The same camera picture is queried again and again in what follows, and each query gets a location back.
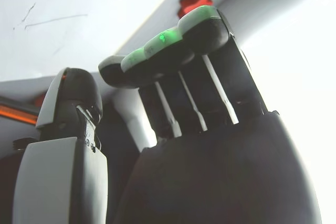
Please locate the black and orange utility knife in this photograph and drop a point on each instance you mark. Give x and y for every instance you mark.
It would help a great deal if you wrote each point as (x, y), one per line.
(15, 113)

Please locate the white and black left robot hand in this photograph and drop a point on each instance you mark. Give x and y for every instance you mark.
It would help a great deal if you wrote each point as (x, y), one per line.
(210, 176)

